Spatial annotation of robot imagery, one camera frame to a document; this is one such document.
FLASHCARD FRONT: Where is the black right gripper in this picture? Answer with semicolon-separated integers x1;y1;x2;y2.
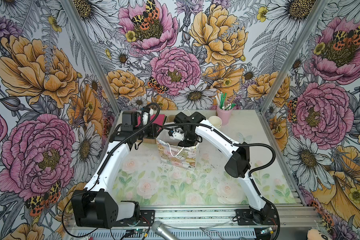
177;129;199;155

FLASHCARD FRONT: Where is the cartoon animal gift bag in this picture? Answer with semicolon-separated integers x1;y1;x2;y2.
156;130;200;170

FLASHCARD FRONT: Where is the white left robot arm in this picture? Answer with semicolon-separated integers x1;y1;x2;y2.
69;103;161;231

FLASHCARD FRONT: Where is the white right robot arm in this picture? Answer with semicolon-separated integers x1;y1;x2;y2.
163;112;277;224

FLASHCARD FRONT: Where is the stack of green paper cups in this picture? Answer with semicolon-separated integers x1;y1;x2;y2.
208;116;223;130

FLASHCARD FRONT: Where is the pink straw holder cup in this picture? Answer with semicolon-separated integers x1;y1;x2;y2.
216;108;233;126

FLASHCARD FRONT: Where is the wrapped straws bundle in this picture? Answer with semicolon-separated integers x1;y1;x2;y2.
215;93;236;111

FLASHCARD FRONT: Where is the silver microphone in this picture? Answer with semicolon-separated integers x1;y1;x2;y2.
152;221;179;240

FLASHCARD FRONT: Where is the pink plush toy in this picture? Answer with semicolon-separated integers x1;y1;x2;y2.
307;229;332;240

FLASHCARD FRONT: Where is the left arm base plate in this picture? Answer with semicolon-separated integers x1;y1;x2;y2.
114;210;156;227

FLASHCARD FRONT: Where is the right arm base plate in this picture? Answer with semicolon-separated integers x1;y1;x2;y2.
232;209;280;226

